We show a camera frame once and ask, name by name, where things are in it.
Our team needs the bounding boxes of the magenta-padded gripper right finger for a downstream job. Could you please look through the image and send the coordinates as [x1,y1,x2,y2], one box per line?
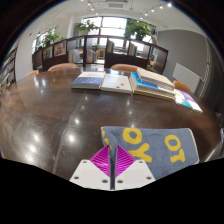
[114,145,157,192]

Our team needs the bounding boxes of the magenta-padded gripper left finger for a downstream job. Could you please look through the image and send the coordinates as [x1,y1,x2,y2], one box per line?
[69,144,112,191]

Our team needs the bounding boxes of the grey towel with yellow letters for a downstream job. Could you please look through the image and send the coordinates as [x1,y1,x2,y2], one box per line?
[100,125,200,183]

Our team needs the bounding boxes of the white and teal magazine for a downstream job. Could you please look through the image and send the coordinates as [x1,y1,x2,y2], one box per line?
[173,89,194,109]

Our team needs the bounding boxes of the purple magazine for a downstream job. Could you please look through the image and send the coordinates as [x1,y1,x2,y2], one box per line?
[179,89,204,114]

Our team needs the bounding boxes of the white book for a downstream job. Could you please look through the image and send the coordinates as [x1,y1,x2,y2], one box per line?
[100,73,134,95]

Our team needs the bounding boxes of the dark blue book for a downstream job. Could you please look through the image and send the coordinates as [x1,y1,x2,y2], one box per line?
[70,71,107,90]

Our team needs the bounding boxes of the thick cream book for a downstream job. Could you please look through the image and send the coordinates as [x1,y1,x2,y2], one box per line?
[136,67,176,93]

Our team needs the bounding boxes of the dark wooden shelf unit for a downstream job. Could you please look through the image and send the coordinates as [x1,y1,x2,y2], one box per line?
[32,34,169,75]

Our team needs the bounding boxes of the small potted green plant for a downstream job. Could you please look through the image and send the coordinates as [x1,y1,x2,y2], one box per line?
[39,29,63,48]

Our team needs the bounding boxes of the large potted green plant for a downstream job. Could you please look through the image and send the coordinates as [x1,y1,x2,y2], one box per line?
[123,18,155,42]

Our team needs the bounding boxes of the medium potted green plant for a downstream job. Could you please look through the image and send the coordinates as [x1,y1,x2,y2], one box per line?
[74,19,100,37]

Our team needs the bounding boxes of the ceiling air conditioner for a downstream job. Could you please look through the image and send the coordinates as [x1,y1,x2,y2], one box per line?
[104,0,130,10]

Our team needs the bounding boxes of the ceiling spot lights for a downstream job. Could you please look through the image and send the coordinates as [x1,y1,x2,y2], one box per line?
[79,0,173,18]

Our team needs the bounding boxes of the white wall radiator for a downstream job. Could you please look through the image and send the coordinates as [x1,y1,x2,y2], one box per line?
[172,62,202,94]

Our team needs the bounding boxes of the wall bookshelf with books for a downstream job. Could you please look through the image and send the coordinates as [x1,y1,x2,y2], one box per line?
[0,46,18,98]

